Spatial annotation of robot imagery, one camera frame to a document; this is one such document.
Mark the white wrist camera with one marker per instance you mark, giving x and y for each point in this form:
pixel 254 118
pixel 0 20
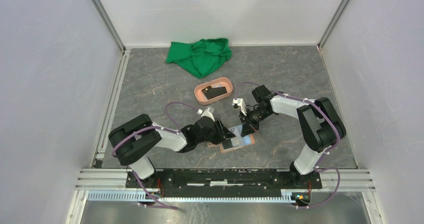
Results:
pixel 207 112
pixel 239 103

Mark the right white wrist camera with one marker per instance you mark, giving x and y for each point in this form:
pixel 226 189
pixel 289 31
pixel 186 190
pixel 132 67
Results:
pixel 239 103

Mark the pink oval tray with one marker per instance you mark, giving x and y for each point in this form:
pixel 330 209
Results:
pixel 222 81

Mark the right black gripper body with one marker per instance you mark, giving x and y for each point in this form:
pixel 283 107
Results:
pixel 256 116

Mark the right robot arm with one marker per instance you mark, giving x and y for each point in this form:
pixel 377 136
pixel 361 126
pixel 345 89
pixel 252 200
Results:
pixel 321 126

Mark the green cloth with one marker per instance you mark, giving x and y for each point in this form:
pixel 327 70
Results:
pixel 201 58

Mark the brown leather card holder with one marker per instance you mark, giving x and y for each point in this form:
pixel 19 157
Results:
pixel 227 146

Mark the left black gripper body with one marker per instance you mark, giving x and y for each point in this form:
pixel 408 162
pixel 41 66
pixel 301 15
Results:
pixel 212 136

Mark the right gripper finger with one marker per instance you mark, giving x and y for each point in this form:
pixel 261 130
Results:
pixel 250 129
pixel 244 121

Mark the black card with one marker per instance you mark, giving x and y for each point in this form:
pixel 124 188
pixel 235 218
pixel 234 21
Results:
pixel 213 92

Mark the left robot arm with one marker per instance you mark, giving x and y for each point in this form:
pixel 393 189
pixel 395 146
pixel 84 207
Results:
pixel 133 140

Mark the white magstripe card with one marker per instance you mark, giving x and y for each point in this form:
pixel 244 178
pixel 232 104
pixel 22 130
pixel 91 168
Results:
pixel 238 139

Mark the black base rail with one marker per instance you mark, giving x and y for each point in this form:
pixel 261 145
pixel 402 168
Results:
pixel 229 182

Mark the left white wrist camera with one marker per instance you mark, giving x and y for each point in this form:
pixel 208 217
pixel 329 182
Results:
pixel 207 112

